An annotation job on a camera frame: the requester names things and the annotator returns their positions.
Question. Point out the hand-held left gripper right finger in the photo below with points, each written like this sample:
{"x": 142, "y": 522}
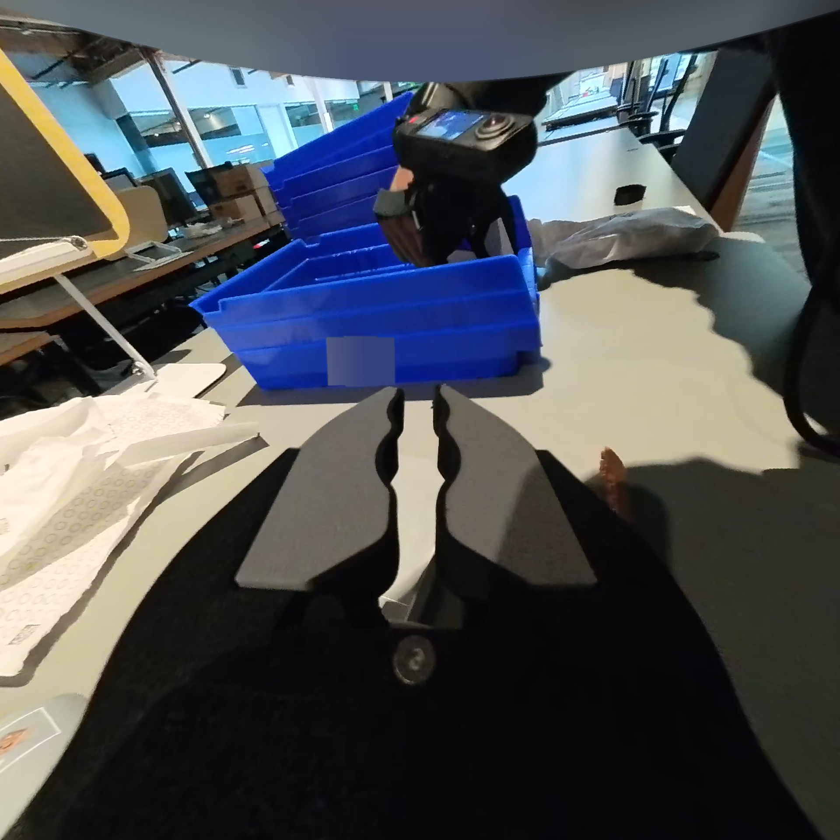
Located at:
{"x": 512, "y": 512}

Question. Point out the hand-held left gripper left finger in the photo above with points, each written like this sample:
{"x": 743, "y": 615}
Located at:
{"x": 321, "y": 512}

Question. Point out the brown toy piece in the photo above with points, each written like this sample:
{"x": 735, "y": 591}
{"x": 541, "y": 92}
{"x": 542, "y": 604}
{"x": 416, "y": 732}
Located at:
{"x": 615, "y": 485}

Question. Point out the blue plastic bin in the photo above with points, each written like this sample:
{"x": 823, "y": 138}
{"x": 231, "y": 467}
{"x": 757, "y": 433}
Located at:
{"x": 459, "y": 361}
{"x": 394, "y": 308}

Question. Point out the grey desk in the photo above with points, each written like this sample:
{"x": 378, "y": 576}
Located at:
{"x": 623, "y": 367}

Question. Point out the dark desk divider panel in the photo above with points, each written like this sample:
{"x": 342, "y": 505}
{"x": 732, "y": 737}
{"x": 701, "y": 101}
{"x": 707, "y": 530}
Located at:
{"x": 715, "y": 131}

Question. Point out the wooden background desk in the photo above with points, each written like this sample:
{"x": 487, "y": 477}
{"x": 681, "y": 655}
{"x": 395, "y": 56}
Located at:
{"x": 98, "y": 275}

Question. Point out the person's right hand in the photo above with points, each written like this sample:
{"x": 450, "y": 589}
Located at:
{"x": 401, "y": 233}

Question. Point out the stack of blue bins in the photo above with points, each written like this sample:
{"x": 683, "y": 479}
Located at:
{"x": 328, "y": 177}

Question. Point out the crumpled clear plastic bag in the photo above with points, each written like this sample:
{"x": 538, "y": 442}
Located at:
{"x": 630, "y": 233}

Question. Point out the black office chair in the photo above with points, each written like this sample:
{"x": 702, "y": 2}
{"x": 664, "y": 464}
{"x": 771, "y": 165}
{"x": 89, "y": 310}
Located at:
{"x": 649, "y": 111}

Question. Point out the cardboard boxes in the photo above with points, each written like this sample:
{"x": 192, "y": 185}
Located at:
{"x": 236, "y": 187}

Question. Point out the crumpled white paper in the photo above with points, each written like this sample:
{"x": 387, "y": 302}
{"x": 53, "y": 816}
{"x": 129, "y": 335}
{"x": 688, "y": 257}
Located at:
{"x": 65, "y": 446}

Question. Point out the white slanted stand pole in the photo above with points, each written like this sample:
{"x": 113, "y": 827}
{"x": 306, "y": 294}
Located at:
{"x": 105, "y": 321}

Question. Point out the grey tray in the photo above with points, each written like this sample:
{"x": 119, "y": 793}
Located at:
{"x": 154, "y": 253}

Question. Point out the grey instruction booklet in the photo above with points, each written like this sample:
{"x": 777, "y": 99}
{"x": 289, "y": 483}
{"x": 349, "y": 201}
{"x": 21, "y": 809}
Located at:
{"x": 33, "y": 728}

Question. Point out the yellow edged divider panel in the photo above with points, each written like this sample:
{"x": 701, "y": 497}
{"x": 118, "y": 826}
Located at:
{"x": 39, "y": 184}

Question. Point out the glass wall windows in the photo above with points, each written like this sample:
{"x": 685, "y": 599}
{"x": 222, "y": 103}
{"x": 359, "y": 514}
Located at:
{"x": 197, "y": 111}

